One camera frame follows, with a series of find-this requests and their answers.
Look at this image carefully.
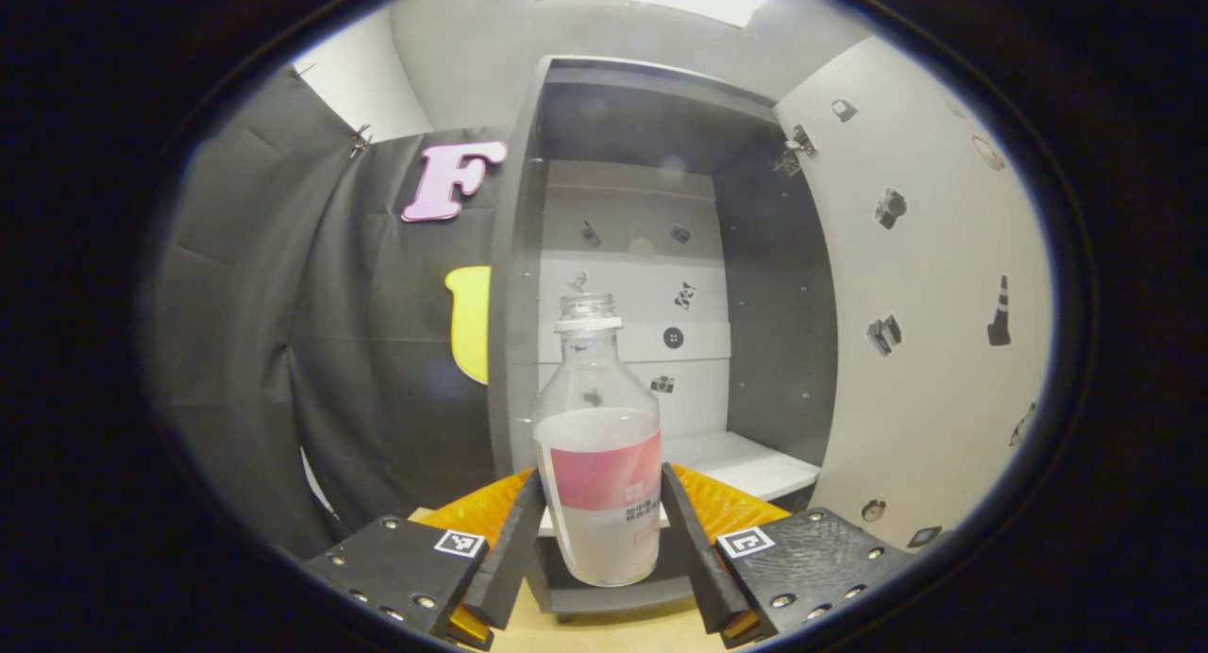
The clear bottle with pink label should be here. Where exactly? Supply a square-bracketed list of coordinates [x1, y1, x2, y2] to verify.
[532, 293, 663, 589]

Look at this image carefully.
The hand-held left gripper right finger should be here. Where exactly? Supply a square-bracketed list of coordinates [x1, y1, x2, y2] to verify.
[659, 460, 918, 649]

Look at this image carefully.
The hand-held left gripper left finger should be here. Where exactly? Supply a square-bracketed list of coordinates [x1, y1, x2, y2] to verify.
[302, 466, 548, 651]

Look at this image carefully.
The black backdrop cloth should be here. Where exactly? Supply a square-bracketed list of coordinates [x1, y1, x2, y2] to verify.
[142, 66, 515, 560]

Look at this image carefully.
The white cabinet door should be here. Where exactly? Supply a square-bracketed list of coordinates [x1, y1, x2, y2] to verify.
[772, 35, 1055, 552]

